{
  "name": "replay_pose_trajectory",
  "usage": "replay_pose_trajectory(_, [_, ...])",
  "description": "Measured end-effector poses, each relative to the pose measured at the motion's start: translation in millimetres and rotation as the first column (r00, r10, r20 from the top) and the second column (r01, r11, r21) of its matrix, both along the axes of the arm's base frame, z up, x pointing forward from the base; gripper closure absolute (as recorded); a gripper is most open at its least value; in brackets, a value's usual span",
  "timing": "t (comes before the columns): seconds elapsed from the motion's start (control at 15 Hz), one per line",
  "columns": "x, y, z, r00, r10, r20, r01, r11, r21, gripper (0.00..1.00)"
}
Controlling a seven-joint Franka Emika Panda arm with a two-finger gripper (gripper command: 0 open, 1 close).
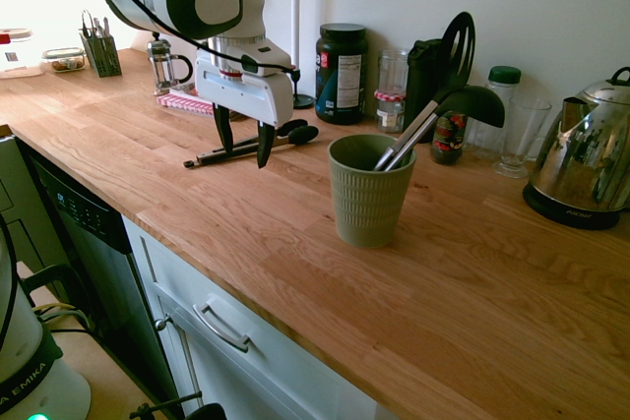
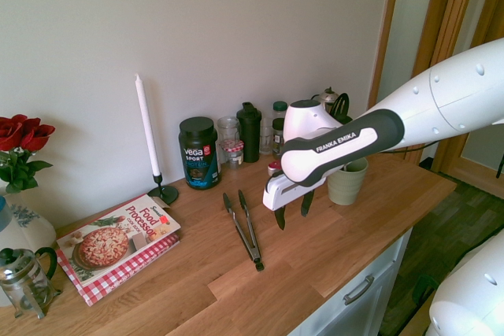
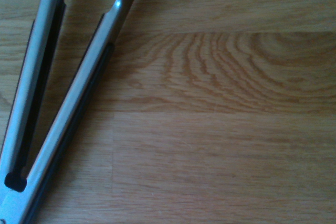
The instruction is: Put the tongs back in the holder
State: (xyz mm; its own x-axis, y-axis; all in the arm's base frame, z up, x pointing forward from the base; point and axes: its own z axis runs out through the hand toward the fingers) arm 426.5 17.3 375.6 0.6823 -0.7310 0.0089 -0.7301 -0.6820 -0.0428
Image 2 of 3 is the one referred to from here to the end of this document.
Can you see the Food Processor cookbook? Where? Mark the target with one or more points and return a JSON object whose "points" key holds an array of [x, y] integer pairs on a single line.
{"points": [[102, 241]]}

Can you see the clear empty glass jar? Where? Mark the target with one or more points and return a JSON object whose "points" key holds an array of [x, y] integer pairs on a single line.
{"points": [[228, 129]]}

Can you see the black Vega protein tub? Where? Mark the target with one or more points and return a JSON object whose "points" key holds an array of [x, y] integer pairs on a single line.
{"points": [[199, 155]]}

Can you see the black slotted spatula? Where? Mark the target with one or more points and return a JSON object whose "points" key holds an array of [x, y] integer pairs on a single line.
{"points": [[342, 105]]}

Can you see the jar with green lid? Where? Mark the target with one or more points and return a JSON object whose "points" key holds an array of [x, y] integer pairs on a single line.
{"points": [[280, 106]]}

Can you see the tall white candle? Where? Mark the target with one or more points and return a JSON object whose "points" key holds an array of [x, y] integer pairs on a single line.
{"points": [[147, 127]]}

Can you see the black shaker bottle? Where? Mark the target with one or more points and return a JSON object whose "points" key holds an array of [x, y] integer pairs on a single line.
{"points": [[250, 135]]}

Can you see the pale green ceramic utensil holder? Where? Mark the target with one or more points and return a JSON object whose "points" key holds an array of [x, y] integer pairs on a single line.
{"points": [[345, 188]]}

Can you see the silver metal kettle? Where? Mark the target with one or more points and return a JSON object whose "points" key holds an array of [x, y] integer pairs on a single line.
{"points": [[328, 97]]}

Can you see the spice jar with green label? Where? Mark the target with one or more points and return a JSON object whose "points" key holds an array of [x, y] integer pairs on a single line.
{"points": [[277, 137]]}

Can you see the wooden door frame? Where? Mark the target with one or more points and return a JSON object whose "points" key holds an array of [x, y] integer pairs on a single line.
{"points": [[445, 17]]}

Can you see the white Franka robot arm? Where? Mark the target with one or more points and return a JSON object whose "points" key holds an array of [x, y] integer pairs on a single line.
{"points": [[453, 88]]}

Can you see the red gingham cookbook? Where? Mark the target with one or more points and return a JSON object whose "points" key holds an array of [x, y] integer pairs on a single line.
{"points": [[118, 279]]}

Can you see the small red lidded jar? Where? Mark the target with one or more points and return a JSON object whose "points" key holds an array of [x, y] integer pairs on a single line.
{"points": [[273, 167]]}

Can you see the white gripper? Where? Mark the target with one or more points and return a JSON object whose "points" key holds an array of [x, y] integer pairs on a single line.
{"points": [[283, 194]]}

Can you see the glass French press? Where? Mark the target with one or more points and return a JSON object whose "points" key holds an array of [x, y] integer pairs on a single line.
{"points": [[23, 281]]}

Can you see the white kitchen cabinet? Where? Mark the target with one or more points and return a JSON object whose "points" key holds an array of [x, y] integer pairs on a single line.
{"points": [[374, 312]]}

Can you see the jar with red gingham lid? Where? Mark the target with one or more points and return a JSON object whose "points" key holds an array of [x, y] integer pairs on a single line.
{"points": [[233, 148]]}

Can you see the red rose bouquet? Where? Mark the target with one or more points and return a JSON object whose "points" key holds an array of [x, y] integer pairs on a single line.
{"points": [[17, 131]]}

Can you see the black metal tongs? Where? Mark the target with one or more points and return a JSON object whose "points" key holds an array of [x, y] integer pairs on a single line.
{"points": [[252, 245]]}

